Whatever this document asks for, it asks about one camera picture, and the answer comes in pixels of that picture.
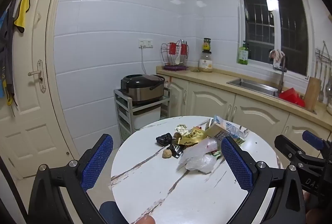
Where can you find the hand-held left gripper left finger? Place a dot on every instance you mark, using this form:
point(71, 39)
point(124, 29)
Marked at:
point(97, 161)

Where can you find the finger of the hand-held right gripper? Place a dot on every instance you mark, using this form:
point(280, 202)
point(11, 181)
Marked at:
point(313, 139)
point(288, 147)

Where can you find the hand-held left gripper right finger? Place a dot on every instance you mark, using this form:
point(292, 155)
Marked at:
point(237, 164)

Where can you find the red green small packet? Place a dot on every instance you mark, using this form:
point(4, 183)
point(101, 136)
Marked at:
point(216, 154)

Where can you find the blue white milk carton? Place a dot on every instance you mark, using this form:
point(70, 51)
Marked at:
point(228, 129)

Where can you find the clear plastic bag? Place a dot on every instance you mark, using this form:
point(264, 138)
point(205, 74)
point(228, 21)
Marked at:
point(197, 159)

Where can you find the gold wrapper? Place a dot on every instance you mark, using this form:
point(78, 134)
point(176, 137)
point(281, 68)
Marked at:
point(193, 136)

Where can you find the small black packet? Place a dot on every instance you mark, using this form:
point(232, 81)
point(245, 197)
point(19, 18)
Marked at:
point(176, 150)

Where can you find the small brown cookie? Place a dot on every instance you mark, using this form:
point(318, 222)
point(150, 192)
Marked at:
point(177, 135)

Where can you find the cream paper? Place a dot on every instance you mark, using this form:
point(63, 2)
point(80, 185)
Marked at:
point(181, 128)

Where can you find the black wrapper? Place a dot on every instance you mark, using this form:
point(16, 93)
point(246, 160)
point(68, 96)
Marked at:
point(164, 139)

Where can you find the brown food lump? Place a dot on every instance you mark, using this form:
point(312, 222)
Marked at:
point(167, 154)

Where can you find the person's right hand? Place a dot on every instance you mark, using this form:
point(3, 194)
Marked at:
point(310, 215)

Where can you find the person's left hand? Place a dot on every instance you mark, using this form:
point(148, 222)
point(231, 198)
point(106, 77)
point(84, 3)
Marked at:
point(145, 220)

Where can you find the metal spatula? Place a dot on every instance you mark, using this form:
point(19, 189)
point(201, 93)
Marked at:
point(321, 94)

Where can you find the wooden cutting board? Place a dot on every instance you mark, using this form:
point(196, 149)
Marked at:
point(312, 93)

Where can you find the red plastic basin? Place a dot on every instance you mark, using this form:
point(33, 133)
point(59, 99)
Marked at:
point(291, 97)

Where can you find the metal ladle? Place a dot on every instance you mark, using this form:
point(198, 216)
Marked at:
point(329, 90)

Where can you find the grey storage trolley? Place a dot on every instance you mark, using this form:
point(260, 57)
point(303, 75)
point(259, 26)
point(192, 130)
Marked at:
point(122, 110)

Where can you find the white storage box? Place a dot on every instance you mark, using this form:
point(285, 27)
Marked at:
point(145, 117)

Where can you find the metal faucet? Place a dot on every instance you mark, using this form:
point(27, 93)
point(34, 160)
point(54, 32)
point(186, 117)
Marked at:
point(281, 79)

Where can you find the cream kitchen cabinet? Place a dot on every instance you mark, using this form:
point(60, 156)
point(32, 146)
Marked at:
point(207, 99)

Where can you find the steel sink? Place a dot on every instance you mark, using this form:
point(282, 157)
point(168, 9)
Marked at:
point(249, 84)

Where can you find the white panel door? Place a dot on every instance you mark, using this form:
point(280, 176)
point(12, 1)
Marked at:
point(33, 110)

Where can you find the dark rice cooker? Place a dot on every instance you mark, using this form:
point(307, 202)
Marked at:
point(141, 86)

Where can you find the beige kitchen countertop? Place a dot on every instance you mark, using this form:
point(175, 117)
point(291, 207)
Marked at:
point(215, 77)

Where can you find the pink cloth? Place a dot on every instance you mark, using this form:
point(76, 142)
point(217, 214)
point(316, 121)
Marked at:
point(277, 54)

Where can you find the green detergent bottle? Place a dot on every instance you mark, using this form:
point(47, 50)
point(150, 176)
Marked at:
point(243, 54)

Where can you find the purple rack tray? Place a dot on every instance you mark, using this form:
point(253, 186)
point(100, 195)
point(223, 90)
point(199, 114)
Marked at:
point(175, 67)

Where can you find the white plastic spoon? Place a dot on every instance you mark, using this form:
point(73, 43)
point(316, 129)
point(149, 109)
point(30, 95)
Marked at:
point(178, 59)

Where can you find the small yellow label jar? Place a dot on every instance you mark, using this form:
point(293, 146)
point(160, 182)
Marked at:
point(207, 45)

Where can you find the red cup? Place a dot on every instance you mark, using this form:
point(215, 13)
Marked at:
point(172, 48)
point(183, 50)

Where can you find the yellow hanging cloth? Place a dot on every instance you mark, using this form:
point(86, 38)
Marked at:
point(22, 14)

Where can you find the blue hanging cloth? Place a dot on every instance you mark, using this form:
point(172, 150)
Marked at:
point(2, 19)

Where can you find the metal utensil rail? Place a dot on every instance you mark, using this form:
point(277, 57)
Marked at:
point(324, 57)

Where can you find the white frame window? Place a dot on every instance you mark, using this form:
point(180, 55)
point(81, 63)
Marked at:
point(285, 19)

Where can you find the white wall socket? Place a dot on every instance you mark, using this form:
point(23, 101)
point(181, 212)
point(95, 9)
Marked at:
point(145, 43)

